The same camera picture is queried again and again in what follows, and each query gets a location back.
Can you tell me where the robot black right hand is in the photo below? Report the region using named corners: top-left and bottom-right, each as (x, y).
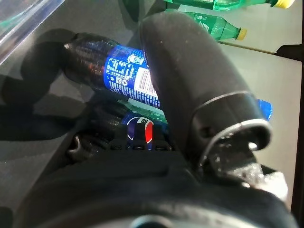
top-left (1, 11), bottom-right (300, 228)

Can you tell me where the Pepsi cola bottle blue label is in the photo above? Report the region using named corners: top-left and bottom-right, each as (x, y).
top-left (91, 102), bottom-right (173, 152)
top-left (64, 32), bottom-right (274, 122)

